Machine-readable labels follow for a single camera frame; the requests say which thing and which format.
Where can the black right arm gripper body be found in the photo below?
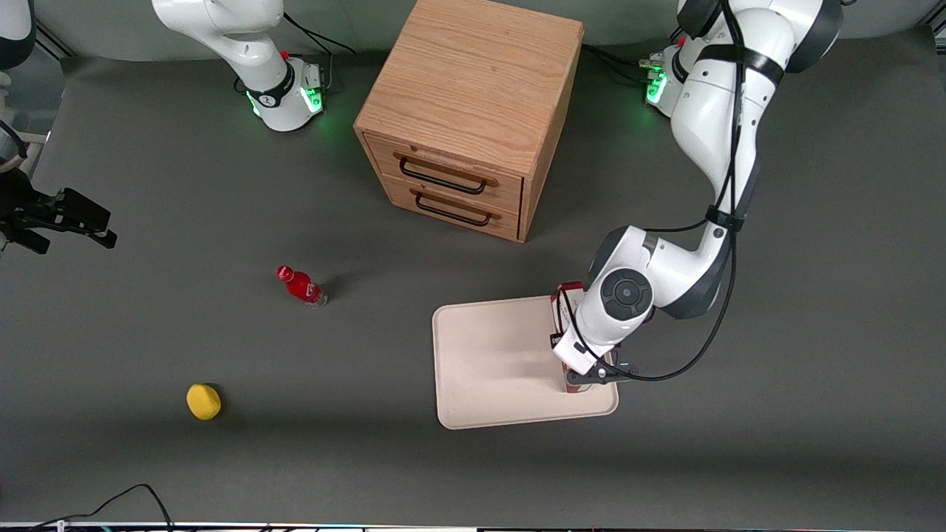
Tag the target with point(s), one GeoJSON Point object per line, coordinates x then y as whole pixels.
{"type": "Point", "coordinates": [21, 208]}

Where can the red plaid cookie box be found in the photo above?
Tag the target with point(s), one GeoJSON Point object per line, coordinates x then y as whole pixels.
{"type": "Point", "coordinates": [556, 310]}

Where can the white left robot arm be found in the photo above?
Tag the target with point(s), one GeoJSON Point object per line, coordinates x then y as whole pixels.
{"type": "Point", "coordinates": [713, 111]}

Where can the cream plastic tray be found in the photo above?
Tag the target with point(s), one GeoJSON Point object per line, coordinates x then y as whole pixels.
{"type": "Point", "coordinates": [495, 362]}

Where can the wooden drawer front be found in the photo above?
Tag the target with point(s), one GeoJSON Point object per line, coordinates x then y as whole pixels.
{"type": "Point", "coordinates": [458, 218]}
{"type": "Point", "coordinates": [451, 166]}

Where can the yellow lemon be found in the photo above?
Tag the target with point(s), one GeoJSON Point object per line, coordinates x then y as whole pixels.
{"type": "Point", "coordinates": [203, 401]}

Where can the red drink bottle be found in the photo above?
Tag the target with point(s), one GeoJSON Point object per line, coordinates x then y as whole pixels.
{"type": "Point", "coordinates": [299, 284]}

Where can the wooden drawer cabinet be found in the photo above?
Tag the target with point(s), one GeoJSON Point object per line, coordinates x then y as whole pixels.
{"type": "Point", "coordinates": [473, 81]}

